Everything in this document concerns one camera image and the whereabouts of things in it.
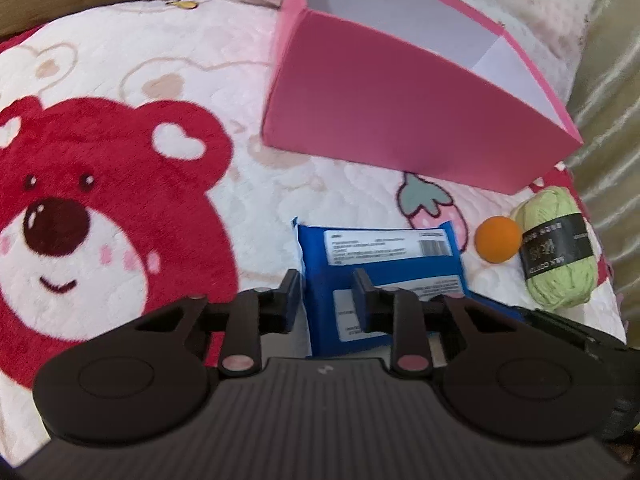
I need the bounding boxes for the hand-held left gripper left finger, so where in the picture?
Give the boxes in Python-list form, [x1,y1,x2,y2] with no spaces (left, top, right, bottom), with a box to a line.
[134,269,304,379]

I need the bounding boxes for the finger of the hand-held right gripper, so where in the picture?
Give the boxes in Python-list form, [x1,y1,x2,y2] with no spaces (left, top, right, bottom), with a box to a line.
[515,307,603,348]

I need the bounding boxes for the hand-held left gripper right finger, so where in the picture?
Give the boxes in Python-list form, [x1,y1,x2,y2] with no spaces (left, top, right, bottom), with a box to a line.
[351,269,507,379]

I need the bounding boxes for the blue packet with white label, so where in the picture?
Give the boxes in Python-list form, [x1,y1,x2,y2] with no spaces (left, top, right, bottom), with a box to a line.
[291,217,523,359]

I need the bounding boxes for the green yarn skein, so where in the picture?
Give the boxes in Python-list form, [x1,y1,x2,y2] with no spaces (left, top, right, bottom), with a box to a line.
[510,186,601,310]

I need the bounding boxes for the pink cardboard box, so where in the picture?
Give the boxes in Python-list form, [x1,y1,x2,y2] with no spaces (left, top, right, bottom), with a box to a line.
[261,0,585,196]

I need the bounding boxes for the orange ball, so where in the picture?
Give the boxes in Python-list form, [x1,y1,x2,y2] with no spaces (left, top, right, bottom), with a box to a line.
[474,216,522,263]

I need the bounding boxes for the red bear print blanket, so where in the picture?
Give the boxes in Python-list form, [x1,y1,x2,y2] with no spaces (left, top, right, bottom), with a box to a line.
[0,0,628,461]

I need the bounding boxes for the pale green curtain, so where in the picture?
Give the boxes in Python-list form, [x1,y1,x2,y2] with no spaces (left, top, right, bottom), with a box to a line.
[565,0,640,331]

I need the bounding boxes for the pink checked bear print pillow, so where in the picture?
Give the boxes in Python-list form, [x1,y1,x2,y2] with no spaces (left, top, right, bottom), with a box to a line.
[210,0,593,106]

